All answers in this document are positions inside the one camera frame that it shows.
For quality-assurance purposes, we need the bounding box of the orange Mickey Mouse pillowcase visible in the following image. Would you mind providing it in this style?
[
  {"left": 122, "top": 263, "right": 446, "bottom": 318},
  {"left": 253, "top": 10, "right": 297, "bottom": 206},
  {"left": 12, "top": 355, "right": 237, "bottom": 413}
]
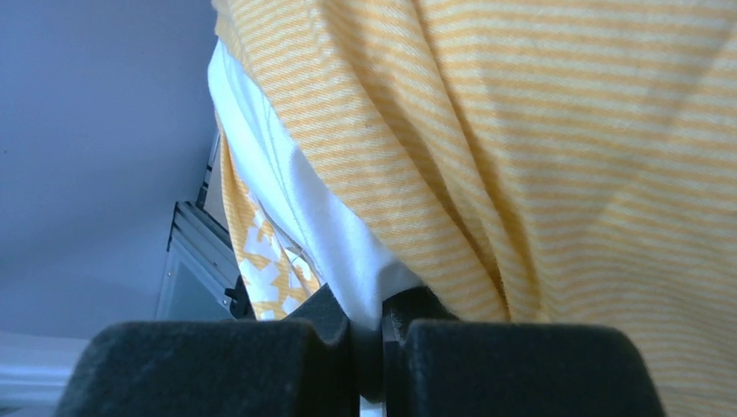
[{"left": 214, "top": 1, "right": 736, "bottom": 416}]

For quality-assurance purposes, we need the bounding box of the white pillow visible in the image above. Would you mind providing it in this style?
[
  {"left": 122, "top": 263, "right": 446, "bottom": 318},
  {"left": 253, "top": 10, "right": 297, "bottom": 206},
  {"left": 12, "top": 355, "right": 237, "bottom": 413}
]
[{"left": 208, "top": 43, "right": 421, "bottom": 329}]

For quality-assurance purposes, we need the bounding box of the aluminium frame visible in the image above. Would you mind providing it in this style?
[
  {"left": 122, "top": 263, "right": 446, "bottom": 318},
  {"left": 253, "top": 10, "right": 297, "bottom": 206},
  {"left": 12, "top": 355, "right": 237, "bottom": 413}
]
[{"left": 156, "top": 135, "right": 239, "bottom": 321}]

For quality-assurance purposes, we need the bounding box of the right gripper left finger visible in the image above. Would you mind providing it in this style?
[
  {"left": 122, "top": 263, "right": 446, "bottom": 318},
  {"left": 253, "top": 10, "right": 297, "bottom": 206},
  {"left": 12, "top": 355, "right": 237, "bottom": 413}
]
[{"left": 55, "top": 287, "right": 360, "bottom": 416}]

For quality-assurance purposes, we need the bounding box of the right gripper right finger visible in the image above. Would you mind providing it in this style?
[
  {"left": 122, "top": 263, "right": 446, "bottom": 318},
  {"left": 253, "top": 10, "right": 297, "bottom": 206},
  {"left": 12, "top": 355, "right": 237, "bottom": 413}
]
[{"left": 382, "top": 288, "right": 665, "bottom": 416}]

